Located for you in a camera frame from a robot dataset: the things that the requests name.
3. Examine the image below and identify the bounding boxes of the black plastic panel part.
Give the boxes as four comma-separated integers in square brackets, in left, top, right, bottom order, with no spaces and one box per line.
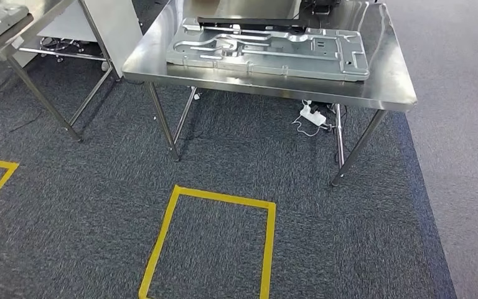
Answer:
[197,16,308,31]

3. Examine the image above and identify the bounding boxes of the stainless steel workbench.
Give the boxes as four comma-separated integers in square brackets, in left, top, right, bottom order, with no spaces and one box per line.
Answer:
[121,0,418,187]

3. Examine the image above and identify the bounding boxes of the white power strip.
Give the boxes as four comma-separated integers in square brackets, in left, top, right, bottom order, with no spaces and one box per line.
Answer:
[299,103,327,126]

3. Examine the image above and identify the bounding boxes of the large stamped metal panel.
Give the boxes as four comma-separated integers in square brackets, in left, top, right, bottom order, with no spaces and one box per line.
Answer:
[165,17,370,82]

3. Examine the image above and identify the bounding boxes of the white partition board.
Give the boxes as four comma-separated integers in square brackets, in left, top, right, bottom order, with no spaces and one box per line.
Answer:
[14,0,143,78]

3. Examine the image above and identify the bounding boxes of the chrome chair base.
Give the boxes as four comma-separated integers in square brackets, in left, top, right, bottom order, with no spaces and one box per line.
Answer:
[39,36,85,64]

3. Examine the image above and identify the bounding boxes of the steel side table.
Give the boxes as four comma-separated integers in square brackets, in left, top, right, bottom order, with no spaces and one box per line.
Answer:
[0,0,116,143]

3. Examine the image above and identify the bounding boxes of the white power cable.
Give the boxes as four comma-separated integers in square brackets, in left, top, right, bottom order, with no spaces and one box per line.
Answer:
[291,116,323,138]

